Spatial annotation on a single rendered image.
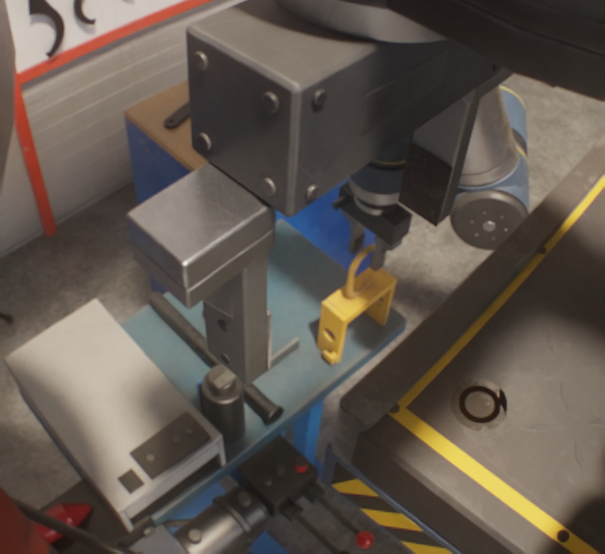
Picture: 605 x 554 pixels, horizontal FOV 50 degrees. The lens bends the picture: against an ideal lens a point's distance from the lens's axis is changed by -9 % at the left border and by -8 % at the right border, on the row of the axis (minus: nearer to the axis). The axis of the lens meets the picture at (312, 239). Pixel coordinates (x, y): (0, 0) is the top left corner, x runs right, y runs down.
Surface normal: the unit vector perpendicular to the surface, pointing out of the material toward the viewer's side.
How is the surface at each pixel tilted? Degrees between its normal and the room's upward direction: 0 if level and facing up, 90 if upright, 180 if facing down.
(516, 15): 90
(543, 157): 0
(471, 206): 85
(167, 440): 0
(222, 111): 90
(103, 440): 0
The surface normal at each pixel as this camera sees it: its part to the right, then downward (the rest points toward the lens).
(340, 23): -0.41, 0.66
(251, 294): 0.73, 0.53
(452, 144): -0.68, 0.51
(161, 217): 0.06, -0.68
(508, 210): -0.14, 0.64
